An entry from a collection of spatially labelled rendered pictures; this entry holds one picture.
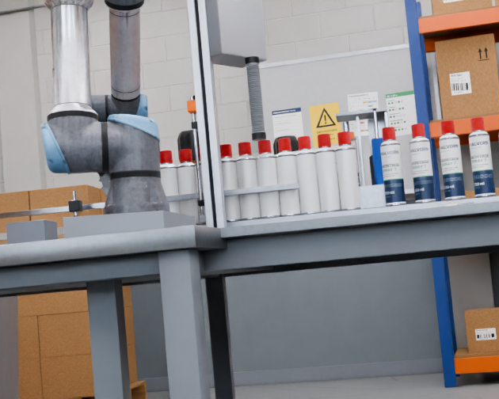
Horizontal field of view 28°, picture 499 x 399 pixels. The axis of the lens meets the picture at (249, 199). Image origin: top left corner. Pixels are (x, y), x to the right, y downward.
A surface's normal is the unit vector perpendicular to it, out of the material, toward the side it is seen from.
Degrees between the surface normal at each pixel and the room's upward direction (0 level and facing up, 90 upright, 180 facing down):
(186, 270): 90
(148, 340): 90
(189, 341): 90
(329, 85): 90
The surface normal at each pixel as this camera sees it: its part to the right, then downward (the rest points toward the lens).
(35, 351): -0.15, -0.07
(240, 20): 0.73, -0.12
